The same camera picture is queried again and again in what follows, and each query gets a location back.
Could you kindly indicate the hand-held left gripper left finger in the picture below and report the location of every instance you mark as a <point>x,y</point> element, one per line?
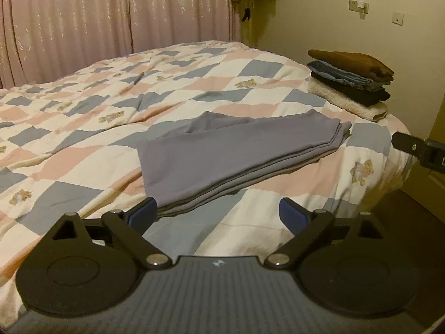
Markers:
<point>143,213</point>

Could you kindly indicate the pink curtain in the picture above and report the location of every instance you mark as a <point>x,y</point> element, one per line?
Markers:
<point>87,21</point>

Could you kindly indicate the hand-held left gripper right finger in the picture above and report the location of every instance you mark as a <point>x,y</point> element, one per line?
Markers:
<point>291,215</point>

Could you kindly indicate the grey garment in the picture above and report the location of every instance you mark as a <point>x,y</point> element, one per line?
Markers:
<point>240,146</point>

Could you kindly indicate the black folded garment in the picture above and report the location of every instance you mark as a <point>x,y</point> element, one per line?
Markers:
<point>361,94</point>

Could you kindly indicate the blue folded jeans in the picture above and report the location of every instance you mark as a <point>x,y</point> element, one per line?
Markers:
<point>333,73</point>

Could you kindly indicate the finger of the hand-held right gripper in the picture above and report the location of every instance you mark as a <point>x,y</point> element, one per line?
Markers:
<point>406,143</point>

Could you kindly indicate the wall socket with white plug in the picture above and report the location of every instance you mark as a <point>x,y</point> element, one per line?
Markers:
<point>360,7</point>

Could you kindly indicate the checked bear-print quilt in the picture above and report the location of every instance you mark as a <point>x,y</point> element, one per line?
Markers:
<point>104,121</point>

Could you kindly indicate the brown folded garment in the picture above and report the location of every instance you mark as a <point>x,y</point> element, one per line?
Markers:
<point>351,61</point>

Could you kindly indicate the white fluffy folded garment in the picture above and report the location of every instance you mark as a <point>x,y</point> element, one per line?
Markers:
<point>340,101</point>

